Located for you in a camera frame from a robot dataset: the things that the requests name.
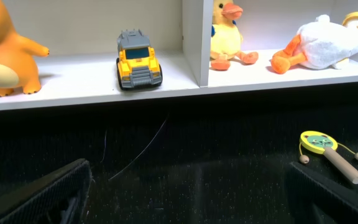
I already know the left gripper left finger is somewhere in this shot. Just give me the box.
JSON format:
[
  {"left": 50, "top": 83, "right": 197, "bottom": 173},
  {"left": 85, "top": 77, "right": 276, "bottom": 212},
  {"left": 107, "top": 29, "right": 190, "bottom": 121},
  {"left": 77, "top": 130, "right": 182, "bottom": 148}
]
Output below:
[{"left": 0, "top": 157, "right": 93, "bottom": 224}]

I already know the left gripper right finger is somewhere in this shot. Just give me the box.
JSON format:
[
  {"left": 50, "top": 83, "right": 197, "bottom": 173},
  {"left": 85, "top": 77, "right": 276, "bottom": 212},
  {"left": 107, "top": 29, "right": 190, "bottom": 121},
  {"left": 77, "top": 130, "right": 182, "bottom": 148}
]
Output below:
[{"left": 285, "top": 161, "right": 358, "bottom": 224}]

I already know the yellow rubber duck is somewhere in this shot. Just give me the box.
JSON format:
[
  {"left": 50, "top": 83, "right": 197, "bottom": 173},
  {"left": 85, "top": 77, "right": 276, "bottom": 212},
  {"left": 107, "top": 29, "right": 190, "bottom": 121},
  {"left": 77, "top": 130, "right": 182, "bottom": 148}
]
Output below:
[{"left": 0, "top": 0, "right": 50, "bottom": 98}]

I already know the grey and yellow toy truck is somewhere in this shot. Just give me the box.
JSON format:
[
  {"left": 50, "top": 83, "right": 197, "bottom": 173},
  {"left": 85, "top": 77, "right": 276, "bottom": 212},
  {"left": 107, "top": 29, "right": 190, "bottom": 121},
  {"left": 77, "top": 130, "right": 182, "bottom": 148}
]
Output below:
[{"left": 115, "top": 29, "right": 163, "bottom": 91}]

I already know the yellow wooden rattle drum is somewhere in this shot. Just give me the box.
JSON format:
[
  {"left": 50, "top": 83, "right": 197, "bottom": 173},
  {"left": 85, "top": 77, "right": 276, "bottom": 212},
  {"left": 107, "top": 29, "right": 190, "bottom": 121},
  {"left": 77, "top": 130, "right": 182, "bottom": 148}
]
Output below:
[{"left": 298, "top": 130, "right": 358, "bottom": 185}]

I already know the white shelf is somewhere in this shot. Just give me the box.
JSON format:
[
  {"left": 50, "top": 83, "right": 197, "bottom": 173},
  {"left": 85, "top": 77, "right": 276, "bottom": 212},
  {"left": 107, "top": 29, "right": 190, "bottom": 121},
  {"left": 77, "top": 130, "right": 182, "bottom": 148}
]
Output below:
[{"left": 0, "top": 0, "right": 358, "bottom": 113}]

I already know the white plush duck yellow hat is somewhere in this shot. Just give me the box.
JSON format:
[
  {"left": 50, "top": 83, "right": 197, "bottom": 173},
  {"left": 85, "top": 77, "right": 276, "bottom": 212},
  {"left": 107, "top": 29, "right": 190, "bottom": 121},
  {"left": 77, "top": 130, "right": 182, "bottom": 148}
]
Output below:
[{"left": 270, "top": 11, "right": 358, "bottom": 75}]

